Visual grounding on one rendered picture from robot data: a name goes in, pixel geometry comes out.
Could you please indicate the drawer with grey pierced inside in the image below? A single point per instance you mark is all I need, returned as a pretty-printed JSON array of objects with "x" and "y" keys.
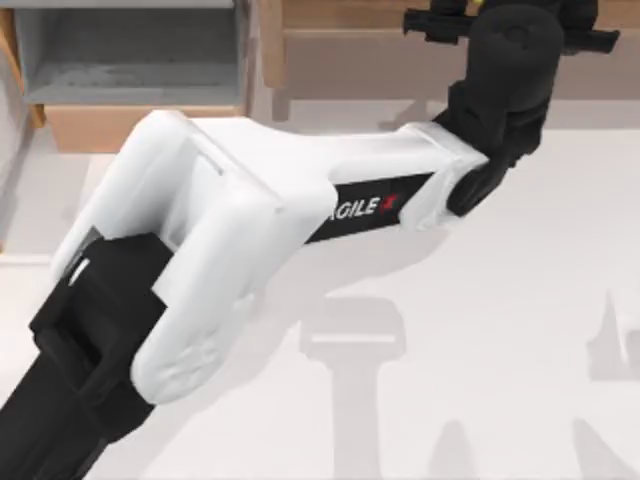
[{"x": 135, "y": 55}]

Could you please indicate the wooden cupboard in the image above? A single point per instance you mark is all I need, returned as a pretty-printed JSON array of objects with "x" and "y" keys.
[{"x": 272, "y": 50}]

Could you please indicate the pale wooden drawer front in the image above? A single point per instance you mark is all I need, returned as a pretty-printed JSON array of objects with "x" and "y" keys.
[{"x": 90, "y": 127}]

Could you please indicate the brown wooden drawer front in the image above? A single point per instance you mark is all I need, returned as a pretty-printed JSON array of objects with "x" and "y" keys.
[{"x": 350, "y": 65}]

